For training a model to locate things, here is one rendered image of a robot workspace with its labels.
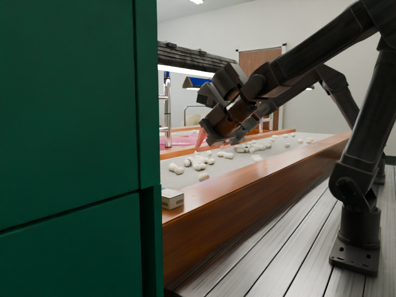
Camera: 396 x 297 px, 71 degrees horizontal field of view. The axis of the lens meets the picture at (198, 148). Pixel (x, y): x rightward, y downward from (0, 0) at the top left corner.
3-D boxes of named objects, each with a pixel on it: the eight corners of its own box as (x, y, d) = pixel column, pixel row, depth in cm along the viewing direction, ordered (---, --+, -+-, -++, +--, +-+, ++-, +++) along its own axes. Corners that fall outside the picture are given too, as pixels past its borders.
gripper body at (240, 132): (222, 131, 111) (234, 119, 107) (235, 129, 119) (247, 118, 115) (231, 144, 109) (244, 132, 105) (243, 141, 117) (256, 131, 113)
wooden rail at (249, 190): (359, 160, 179) (362, 131, 176) (145, 359, 38) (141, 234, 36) (339, 158, 186) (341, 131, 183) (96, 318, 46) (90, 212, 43)
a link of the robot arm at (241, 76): (201, 82, 65) (235, 42, 58) (223, 83, 72) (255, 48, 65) (227, 120, 62) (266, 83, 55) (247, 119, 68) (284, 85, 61)
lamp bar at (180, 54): (243, 78, 110) (244, 59, 109) (106, 56, 62) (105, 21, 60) (227, 79, 115) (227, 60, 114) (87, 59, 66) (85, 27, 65)
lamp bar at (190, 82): (241, 91, 219) (241, 82, 218) (191, 88, 171) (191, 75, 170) (232, 92, 224) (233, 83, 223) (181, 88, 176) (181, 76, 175)
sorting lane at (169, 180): (340, 137, 184) (340, 134, 184) (92, 239, 44) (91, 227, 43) (296, 134, 203) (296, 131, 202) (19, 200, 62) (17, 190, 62)
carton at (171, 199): (184, 204, 47) (184, 192, 46) (170, 210, 44) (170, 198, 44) (159, 197, 50) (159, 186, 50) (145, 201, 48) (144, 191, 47)
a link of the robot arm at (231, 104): (216, 103, 65) (236, 82, 62) (229, 104, 70) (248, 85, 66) (231, 126, 63) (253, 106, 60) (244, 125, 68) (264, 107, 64)
